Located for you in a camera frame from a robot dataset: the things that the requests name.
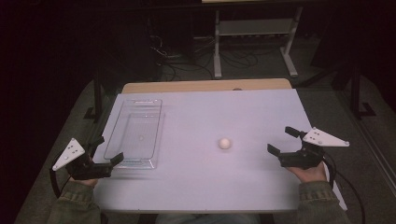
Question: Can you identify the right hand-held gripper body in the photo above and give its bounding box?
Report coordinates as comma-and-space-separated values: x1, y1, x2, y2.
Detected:
277, 126, 350, 171

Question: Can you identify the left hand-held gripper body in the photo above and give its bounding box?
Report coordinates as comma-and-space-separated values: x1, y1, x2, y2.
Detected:
51, 137, 114, 181

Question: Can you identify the tangle of floor cables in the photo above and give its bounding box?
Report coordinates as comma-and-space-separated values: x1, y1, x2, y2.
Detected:
148, 33, 281, 82

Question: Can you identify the person's left hand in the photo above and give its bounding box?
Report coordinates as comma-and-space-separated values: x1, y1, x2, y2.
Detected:
68, 175, 99, 189

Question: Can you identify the clear plastic tray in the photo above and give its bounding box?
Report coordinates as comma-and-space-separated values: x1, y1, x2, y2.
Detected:
103, 98, 166, 171

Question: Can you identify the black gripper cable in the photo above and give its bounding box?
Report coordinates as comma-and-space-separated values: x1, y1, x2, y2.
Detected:
321, 152, 366, 224
49, 155, 73, 200

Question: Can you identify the black metal stand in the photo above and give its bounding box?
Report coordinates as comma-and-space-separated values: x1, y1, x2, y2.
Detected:
349, 63, 376, 120
83, 69, 106, 121

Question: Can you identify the person's right hand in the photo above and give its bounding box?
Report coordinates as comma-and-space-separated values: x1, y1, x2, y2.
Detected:
286, 161, 329, 184

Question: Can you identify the wooden table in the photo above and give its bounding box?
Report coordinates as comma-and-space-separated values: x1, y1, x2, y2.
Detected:
120, 77, 293, 95

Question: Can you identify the white ball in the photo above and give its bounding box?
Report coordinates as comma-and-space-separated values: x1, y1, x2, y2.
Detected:
218, 137, 233, 150

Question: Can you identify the white metal table frame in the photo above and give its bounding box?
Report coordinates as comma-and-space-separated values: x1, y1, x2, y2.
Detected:
213, 6, 304, 79

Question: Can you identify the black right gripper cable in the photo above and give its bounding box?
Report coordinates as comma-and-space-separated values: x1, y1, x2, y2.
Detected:
321, 152, 366, 224

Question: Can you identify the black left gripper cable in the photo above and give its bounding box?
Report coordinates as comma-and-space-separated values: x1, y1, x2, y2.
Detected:
49, 155, 73, 200

